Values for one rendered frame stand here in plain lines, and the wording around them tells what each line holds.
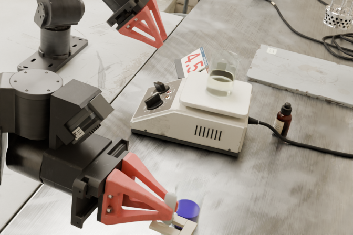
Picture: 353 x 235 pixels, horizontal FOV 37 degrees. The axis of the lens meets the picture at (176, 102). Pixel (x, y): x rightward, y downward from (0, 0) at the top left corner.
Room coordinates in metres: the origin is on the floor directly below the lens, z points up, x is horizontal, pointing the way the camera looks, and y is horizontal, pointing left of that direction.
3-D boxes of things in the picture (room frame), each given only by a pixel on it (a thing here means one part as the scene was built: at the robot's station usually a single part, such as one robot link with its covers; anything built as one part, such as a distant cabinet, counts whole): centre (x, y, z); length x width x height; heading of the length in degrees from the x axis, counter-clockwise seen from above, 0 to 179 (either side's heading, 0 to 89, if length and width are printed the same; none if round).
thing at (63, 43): (1.02, 0.28, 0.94); 0.20 x 0.07 x 0.08; 168
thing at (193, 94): (0.83, -0.07, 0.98); 0.12 x 0.12 x 0.01; 84
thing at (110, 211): (0.46, 0.02, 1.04); 0.09 x 0.07 x 0.07; 72
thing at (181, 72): (1.06, -0.02, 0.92); 0.09 x 0.06 x 0.04; 11
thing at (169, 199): (0.44, -0.01, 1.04); 0.01 x 0.01 x 0.04; 72
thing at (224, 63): (0.82, -0.07, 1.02); 0.06 x 0.05 x 0.08; 34
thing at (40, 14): (1.01, 0.27, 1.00); 0.09 x 0.06 x 0.06; 129
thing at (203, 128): (0.83, -0.04, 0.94); 0.22 x 0.13 x 0.08; 84
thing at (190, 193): (0.58, -0.04, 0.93); 0.04 x 0.04 x 0.06
